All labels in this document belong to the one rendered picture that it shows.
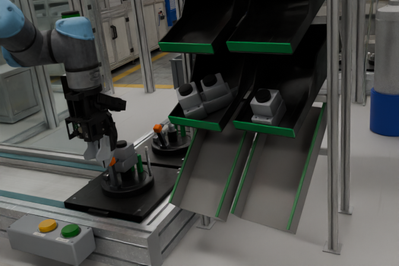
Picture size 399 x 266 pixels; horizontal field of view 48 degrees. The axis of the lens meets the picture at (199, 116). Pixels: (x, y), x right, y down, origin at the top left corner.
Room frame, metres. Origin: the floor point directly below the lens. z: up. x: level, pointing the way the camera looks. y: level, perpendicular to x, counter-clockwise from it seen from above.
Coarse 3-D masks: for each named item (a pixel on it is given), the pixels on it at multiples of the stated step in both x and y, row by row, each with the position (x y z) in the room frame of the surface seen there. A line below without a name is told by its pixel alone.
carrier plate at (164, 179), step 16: (160, 176) 1.10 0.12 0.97; (176, 176) 1.09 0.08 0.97; (80, 192) 1.06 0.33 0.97; (96, 192) 1.05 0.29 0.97; (160, 192) 1.01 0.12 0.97; (80, 208) 1.00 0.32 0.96; (96, 208) 0.97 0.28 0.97; (112, 208) 0.96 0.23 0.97; (128, 208) 0.95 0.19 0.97; (144, 208) 0.94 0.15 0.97
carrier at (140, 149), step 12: (168, 132) 1.29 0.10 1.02; (180, 132) 1.36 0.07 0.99; (144, 144) 1.34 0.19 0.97; (156, 144) 1.29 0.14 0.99; (168, 144) 1.25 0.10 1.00; (180, 144) 1.26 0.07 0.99; (144, 156) 1.25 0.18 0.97; (156, 156) 1.24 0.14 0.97; (168, 156) 1.23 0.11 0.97; (180, 156) 1.22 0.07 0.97
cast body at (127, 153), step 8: (120, 144) 1.06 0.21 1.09; (128, 144) 1.08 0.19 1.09; (120, 152) 1.05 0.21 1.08; (128, 152) 1.06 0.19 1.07; (136, 152) 1.09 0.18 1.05; (120, 160) 1.05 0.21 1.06; (128, 160) 1.06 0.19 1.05; (136, 160) 1.08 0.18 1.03; (120, 168) 1.04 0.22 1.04; (128, 168) 1.05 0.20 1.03
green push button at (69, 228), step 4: (68, 224) 0.91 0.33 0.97; (72, 224) 0.90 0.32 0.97; (76, 224) 0.90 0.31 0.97; (64, 228) 0.89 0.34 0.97; (68, 228) 0.89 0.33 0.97; (72, 228) 0.89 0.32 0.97; (76, 228) 0.89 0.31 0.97; (64, 232) 0.88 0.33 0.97; (68, 232) 0.87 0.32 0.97; (72, 232) 0.88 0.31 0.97; (76, 232) 0.88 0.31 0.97; (64, 236) 0.87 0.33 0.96; (68, 236) 0.87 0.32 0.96
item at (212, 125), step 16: (224, 48) 1.10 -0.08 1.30; (208, 64) 1.04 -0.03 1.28; (224, 64) 1.05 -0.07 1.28; (240, 64) 1.02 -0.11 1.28; (192, 80) 0.99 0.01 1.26; (224, 80) 0.99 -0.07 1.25; (240, 80) 0.91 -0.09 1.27; (240, 96) 0.91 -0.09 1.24; (176, 112) 0.93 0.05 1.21; (224, 112) 0.86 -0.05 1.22; (208, 128) 0.86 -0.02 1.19
